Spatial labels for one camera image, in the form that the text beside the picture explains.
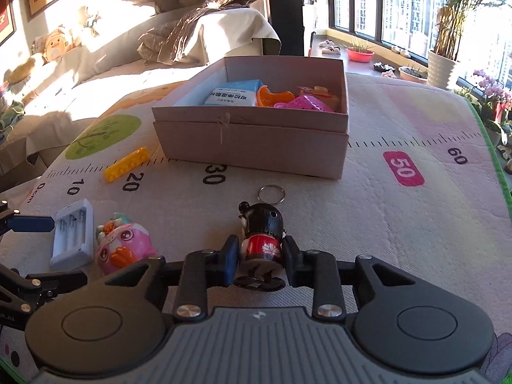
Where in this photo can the white battery charger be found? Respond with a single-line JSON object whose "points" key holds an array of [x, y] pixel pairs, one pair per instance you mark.
{"points": [[72, 234]]}

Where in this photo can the red bowl planter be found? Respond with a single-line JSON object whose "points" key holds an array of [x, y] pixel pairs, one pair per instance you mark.
{"points": [[360, 56]]}

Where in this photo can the printed play mat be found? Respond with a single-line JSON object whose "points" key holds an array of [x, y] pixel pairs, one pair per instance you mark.
{"points": [[400, 216]]}

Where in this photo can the black window frame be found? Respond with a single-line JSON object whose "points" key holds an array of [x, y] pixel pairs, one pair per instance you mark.
{"points": [[379, 8]]}

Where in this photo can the yellow toy brick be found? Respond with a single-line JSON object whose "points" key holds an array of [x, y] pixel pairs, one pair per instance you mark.
{"points": [[126, 164]]}

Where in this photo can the brown cardboard box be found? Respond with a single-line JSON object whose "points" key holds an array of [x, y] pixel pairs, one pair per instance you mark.
{"points": [[260, 148]]}

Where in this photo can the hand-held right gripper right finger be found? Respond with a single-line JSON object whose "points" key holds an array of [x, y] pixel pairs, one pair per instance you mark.
{"points": [[292, 262]]}

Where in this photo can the white slippers pair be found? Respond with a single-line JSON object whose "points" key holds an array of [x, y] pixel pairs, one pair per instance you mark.
{"points": [[330, 47], [400, 51]]}

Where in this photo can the colourful cartoon toy figure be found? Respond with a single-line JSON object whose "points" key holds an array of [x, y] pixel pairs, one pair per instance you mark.
{"points": [[122, 248]]}

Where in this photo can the yellow plush toy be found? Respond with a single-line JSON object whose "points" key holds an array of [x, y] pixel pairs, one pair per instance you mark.
{"points": [[20, 70]]}

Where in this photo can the blue tissue packet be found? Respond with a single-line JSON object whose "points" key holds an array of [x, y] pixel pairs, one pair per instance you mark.
{"points": [[234, 94]]}

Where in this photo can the orange faced plush doll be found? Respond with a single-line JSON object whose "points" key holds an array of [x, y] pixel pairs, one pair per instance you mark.
{"points": [[56, 46]]}

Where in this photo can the beige covered sofa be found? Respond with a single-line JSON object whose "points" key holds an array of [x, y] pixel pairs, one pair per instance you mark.
{"points": [[108, 56]]}

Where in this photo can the pink orchid plant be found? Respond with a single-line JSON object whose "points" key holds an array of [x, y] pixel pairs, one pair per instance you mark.
{"points": [[494, 88]]}

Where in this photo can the tall plant in white pot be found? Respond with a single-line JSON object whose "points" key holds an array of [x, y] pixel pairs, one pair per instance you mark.
{"points": [[442, 68]]}

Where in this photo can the small dark dish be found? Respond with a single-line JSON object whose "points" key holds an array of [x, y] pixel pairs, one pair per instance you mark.
{"points": [[383, 67]]}

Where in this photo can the black pillar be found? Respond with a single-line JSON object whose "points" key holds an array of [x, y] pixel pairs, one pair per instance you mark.
{"points": [[286, 8]]}

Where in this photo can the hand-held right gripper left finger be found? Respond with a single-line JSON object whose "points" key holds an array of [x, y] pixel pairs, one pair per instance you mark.
{"points": [[228, 262]]}

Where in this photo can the shiny beige jacket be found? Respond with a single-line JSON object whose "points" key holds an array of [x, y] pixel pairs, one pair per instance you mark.
{"points": [[180, 32]]}

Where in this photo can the green patterned cloth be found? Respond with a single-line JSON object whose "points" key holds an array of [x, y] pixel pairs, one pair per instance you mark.
{"points": [[10, 122]]}

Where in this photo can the orange plastic toy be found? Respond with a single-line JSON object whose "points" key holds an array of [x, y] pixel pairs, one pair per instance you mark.
{"points": [[272, 96]]}

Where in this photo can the small pale plush toy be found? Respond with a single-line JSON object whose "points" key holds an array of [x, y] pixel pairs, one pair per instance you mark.
{"points": [[90, 24]]}

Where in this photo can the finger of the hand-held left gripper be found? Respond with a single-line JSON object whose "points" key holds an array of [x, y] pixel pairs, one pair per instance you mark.
{"points": [[32, 224], [56, 280]]}

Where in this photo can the pink toy net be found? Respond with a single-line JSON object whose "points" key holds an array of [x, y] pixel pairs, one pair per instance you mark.
{"points": [[308, 104]]}

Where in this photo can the round beige plant pot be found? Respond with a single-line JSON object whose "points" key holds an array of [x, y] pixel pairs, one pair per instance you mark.
{"points": [[414, 76]]}

